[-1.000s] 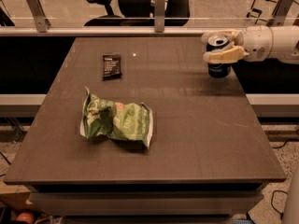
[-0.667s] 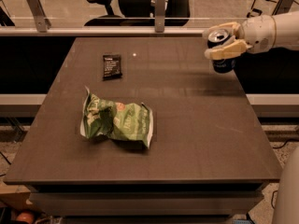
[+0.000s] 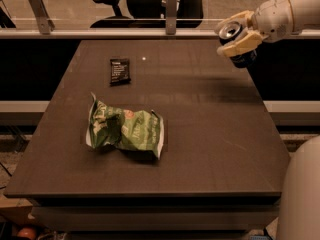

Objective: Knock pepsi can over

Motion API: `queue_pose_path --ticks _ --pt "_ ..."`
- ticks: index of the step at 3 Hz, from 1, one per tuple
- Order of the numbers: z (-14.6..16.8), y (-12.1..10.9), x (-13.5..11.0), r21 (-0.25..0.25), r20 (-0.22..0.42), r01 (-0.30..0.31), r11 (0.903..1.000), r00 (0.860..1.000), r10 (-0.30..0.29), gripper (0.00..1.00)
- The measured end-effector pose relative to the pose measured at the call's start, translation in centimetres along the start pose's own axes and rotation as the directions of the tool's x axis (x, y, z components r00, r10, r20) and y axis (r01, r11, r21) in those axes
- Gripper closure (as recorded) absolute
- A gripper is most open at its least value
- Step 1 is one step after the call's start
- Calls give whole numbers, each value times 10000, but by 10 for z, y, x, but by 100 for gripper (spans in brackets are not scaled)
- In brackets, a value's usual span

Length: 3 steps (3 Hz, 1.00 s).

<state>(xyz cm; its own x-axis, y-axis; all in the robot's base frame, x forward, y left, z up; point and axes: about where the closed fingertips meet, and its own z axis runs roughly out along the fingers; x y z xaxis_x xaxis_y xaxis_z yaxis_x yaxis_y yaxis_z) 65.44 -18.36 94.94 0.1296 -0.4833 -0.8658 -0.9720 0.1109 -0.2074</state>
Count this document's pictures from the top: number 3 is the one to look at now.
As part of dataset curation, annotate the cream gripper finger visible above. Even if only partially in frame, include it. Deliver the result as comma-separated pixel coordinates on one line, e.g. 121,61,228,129
217,29,264,58
214,10,254,34

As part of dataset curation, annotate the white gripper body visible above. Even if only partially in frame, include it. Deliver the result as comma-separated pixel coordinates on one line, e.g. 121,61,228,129
252,0,294,43

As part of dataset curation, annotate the blue pepsi can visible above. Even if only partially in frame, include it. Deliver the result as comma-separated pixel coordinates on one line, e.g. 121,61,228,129
218,21,257,68

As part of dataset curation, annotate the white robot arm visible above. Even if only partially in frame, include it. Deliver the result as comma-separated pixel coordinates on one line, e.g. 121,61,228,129
215,0,320,240

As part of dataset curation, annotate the black office chair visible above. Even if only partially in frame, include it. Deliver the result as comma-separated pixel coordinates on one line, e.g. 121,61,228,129
91,0,204,28

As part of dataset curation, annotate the small black snack packet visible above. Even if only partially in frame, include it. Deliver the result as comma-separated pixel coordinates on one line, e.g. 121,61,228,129
110,59,131,85

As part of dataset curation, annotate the green crumpled chip bag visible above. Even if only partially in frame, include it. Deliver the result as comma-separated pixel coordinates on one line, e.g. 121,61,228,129
86,93,164,159

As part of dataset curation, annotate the orange ball under table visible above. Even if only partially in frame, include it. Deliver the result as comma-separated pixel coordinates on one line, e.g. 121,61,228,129
17,227,37,240

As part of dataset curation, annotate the grey middle railing bracket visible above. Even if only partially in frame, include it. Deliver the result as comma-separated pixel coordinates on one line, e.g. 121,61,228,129
166,0,177,35

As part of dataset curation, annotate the grey railing bracket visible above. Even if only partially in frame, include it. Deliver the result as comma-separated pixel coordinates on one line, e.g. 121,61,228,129
166,0,177,35
28,0,55,35

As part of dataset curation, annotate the grey left railing bracket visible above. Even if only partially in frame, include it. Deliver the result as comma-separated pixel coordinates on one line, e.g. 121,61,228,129
28,0,55,35

